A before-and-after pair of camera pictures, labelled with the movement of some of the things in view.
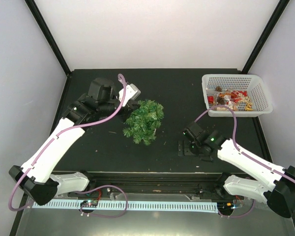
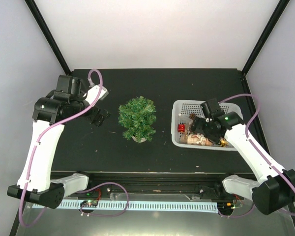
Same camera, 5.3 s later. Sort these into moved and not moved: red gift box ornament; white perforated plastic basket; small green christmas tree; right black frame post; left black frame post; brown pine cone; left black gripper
Moved: brown pine cone; left black gripper; white perforated plastic basket; small green christmas tree; red gift box ornament
Not moved: left black frame post; right black frame post
